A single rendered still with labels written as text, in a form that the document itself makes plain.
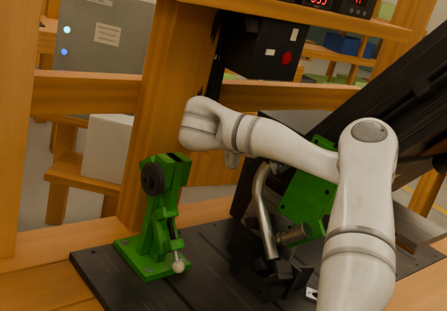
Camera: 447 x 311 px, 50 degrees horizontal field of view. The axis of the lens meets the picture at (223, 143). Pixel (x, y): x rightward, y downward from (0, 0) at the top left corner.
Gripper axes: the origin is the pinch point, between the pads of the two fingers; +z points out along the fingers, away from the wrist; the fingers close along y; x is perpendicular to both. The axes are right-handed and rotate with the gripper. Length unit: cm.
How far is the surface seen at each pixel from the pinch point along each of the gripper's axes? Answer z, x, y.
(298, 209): 2.9, 2.3, -13.1
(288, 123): 10.0, 5.0, 11.9
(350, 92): 65, 8, 39
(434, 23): 934, 134, 523
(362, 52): 501, 154, 294
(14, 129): -53, 29, 4
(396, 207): 26.6, -12.1, -13.8
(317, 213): 2.9, -2.6, -15.1
